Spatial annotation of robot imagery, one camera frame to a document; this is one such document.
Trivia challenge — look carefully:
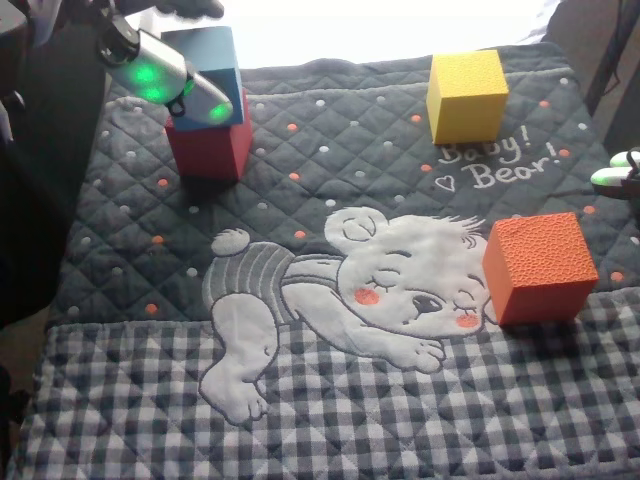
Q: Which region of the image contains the blue foam cube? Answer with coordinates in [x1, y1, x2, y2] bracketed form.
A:
[160, 25, 246, 134]

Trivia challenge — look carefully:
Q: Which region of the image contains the black stand pole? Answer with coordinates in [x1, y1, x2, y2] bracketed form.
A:
[584, 0, 635, 116]

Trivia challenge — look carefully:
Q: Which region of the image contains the white curtain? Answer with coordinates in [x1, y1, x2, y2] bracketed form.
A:
[222, 0, 561, 71]

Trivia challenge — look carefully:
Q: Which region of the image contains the grey quilt with printed bear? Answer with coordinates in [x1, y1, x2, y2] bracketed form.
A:
[7, 42, 640, 480]

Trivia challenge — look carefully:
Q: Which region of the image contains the orange foam cube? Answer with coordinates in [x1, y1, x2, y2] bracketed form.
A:
[482, 212, 600, 327]

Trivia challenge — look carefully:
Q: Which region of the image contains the red foam cube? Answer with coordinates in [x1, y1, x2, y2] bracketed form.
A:
[164, 89, 254, 181]

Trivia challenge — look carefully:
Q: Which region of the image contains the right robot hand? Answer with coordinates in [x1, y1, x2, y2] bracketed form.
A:
[589, 147, 640, 216]

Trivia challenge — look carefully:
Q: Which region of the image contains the yellow foam cube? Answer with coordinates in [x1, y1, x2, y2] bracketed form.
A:
[426, 49, 510, 146]

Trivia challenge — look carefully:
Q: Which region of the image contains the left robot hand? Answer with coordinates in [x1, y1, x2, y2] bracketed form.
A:
[59, 0, 236, 126]

